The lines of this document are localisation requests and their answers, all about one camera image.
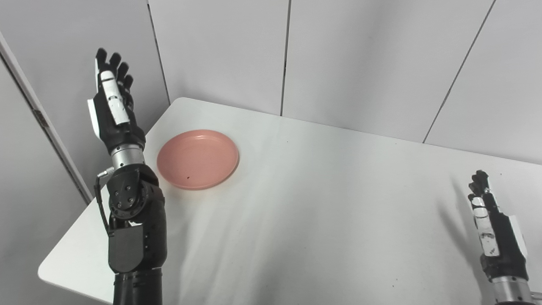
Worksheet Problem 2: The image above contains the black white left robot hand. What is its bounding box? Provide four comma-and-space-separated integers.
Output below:
87, 48, 147, 154

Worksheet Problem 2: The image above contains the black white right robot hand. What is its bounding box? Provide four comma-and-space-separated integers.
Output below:
467, 170, 530, 282

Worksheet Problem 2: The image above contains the pink round plate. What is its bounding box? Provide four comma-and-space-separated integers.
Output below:
156, 130, 240, 190

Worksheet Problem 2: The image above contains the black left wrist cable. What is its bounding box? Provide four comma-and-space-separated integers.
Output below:
94, 167, 115, 236

